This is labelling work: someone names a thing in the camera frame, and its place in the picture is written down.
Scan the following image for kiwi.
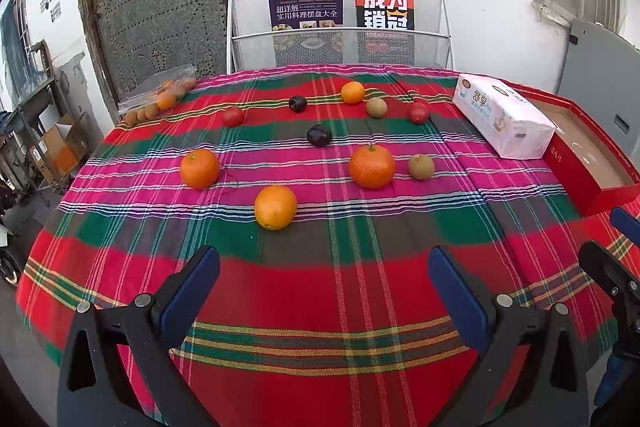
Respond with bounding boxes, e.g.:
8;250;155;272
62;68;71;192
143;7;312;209
408;154;435;181
366;98;388;119

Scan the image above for large yellow-orange orange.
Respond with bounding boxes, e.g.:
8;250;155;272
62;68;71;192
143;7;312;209
254;185;297;231

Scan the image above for red tomato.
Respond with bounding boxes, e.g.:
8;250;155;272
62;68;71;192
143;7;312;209
221;106;246;128
407;102;430;124

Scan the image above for orange with stem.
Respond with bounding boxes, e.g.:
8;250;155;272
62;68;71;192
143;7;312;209
348;144;396;190

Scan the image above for dark plum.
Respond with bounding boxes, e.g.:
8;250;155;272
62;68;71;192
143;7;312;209
306;124;333;147
288;95;308;114

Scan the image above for plastic bag of fruits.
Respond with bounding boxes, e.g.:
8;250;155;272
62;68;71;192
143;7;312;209
117;64;196;126

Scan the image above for red cardboard tray box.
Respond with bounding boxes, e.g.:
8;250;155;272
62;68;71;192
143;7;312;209
504;78;640;218

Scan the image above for white tissue pack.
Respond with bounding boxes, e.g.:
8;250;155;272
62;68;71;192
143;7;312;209
452;74;555;160

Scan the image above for cardboard boxes on floor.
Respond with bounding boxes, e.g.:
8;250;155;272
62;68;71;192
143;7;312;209
28;114;88;185

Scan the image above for metal workbench shelf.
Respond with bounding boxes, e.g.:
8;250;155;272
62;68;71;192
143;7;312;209
6;40;66;195

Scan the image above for plaid tablecloth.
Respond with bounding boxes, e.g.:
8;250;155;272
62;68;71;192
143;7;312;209
16;66;639;426

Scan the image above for small back orange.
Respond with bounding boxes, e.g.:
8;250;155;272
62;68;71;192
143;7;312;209
340;80;366;105

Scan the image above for red black book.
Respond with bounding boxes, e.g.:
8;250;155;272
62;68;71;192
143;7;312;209
355;0;414;30

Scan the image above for white metal mesh rack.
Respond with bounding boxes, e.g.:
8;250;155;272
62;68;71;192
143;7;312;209
226;0;454;72

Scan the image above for dark cookbook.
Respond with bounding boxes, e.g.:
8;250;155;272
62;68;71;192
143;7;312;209
268;0;344;31

